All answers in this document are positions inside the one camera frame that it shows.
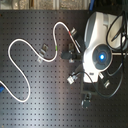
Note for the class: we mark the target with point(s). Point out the metal cable clip left upper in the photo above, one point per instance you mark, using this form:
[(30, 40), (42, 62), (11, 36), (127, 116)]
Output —
[(44, 48)]

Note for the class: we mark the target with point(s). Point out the metal cable clip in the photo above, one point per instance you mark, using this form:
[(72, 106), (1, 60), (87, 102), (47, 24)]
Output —
[(44, 48), (39, 60), (73, 32)]

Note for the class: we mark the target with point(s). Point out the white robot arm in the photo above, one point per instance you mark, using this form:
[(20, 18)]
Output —
[(94, 52)]

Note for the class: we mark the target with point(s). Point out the metal clip right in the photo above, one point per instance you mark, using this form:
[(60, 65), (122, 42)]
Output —
[(106, 83)]

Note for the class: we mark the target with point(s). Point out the metal cable clip top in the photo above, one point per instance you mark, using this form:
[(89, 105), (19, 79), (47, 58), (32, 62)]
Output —
[(73, 32)]

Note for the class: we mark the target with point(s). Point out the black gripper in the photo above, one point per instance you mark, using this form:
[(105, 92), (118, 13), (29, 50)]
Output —
[(71, 54)]

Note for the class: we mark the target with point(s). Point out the metal clip bottom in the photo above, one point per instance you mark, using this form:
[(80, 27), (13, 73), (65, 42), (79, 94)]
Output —
[(85, 102)]

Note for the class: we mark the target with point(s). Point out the metal cable clip left lower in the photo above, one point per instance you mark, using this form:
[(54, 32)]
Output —
[(39, 60)]

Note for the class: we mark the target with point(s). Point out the blue connector left edge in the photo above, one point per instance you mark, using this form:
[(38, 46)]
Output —
[(1, 89)]

